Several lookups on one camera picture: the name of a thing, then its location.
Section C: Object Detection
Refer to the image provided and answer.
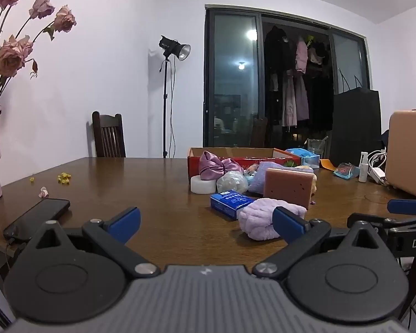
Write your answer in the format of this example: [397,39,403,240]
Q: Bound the pink satin scrunchie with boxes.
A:
[198,150,245,182]

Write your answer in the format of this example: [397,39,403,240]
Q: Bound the rack of hanging clothes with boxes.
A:
[263,24,335,130]

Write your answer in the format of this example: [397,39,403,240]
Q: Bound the yellow flower bits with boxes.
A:
[29,171,72,185]

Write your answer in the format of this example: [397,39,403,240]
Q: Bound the light blue cloth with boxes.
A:
[248,161,281,195]

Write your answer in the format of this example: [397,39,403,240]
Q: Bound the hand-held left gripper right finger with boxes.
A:
[251,206,391,281]

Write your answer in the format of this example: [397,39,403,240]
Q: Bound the brown sponge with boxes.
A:
[264,168,315,211]

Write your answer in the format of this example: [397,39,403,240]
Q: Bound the white spray bottle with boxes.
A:
[358,151,369,183]

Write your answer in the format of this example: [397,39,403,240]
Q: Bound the red cardboard box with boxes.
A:
[187,147,321,185]

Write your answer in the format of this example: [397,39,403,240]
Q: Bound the blue wet wipes pack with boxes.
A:
[285,148,320,170]

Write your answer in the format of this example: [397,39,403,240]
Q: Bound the black framed glass sliding door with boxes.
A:
[203,4,374,150]

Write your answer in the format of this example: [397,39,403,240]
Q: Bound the black studio light on stand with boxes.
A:
[158,35,191,159]

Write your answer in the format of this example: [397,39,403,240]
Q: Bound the dried pink roses bouquet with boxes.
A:
[0,0,77,102]

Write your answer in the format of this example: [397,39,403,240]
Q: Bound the tan cardboard box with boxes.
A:
[385,105,416,198]

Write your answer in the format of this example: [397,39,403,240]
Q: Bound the yellow plush toy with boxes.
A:
[294,165,318,195]

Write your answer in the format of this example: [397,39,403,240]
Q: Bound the dark wooden chair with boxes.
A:
[92,111,127,158]

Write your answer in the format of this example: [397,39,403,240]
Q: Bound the blue and red snack packet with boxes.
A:
[333,162,361,180]

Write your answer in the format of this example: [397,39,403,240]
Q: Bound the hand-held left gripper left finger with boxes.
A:
[24,206,161,281]

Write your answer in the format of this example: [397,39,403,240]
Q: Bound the white charger with cable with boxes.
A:
[367,149,389,185]

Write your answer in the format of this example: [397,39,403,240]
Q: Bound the purple towel headband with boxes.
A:
[237,197,308,241]

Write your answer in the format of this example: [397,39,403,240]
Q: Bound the clear plastic ball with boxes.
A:
[216,171,249,194]

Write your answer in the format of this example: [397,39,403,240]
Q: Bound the blue tissue packet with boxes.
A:
[210,189,257,221]

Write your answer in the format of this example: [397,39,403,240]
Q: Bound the white round foam block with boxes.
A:
[190,175,218,194]

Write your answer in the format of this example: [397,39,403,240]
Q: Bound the black smartphone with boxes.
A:
[3,198,71,244]

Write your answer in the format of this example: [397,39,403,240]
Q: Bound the clear glass cup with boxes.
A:
[306,138,329,159]

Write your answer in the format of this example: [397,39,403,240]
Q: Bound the black paper bag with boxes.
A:
[332,67,383,167]

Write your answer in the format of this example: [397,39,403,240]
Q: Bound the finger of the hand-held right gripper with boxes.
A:
[347,212,405,231]
[387,197,416,216]

